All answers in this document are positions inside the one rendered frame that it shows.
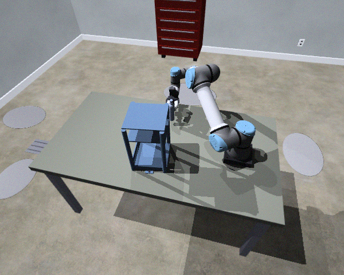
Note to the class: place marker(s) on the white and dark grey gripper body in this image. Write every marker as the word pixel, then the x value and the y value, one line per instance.
pixel 173 97

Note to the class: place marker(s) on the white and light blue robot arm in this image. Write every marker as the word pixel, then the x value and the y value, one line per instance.
pixel 236 140

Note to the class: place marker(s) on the light blue bottle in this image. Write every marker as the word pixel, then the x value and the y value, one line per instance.
pixel 171 110

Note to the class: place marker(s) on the blue shelving unit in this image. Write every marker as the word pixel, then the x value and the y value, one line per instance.
pixel 149 126

